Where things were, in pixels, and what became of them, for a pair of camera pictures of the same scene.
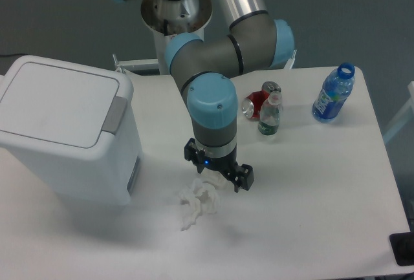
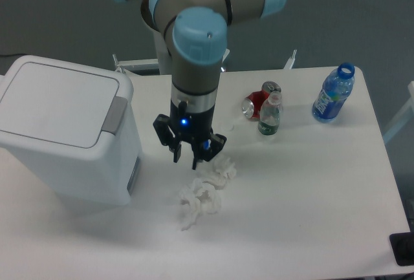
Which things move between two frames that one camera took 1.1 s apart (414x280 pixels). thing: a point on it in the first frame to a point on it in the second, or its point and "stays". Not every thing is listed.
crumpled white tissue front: x=199 y=198 stays
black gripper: x=228 y=165 to x=191 y=126
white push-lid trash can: x=76 y=127 stays
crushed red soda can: x=255 y=101 stays
